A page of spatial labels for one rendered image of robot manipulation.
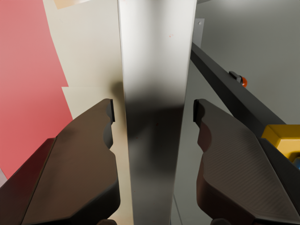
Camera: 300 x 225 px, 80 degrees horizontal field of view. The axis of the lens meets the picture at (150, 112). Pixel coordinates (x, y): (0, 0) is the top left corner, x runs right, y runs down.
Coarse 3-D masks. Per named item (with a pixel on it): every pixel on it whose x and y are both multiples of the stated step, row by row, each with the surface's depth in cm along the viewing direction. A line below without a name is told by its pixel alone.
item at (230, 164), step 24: (216, 120) 9; (216, 144) 8; (240, 144) 8; (216, 168) 7; (240, 168) 7; (264, 168) 7; (216, 192) 6; (240, 192) 6; (264, 192) 6; (216, 216) 6; (240, 216) 6; (264, 216) 5; (288, 216) 5
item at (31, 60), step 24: (0, 0) 11; (24, 0) 11; (0, 24) 12; (24, 24) 12; (0, 48) 13; (24, 48) 13; (48, 48) 13; (0, 72) 14; (24, 72) 14; (48, 72) 14
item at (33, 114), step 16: (0, 96) 15; (16, 96) 15; (32, 96) 15; (48, 96) 15; (64, 96) 15; (0, 112) 15; (16, 112) 16; (32, 112) 16; (48, 112) 16; (64, 112) 16; (0, 128) 16; (16, 128) 16; (32, 128) 16; (48, 128) 16; (0, 144) 17; (16, 144) 17; (32, 144) 17; (0, 160) 18; (16, 160) 18; (0, 176) 20
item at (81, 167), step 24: (96, 120) 9; (72, 144) 8; (96, 144) 8; (48, 168) 7; (72, 168) 7; (96, 168) 7; (48, 192) 6; (72, 192) 6; (96, 192) 6; (48, 216) 5; (72, 216) 5; (96, 216) 6
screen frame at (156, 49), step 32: (128, 0) 8; (160, 0) 8; (192, 0) 8; (128, 32) 9; (160, 32) 9; (192, 32) 9; (128, 64) 10; (160, 64) 10; (128, 96) 11; (160, 96) 11; (128, 128) 12; (160, 128) 12; (160, 160) 14; (160, 192) 16; (160, 224) 19
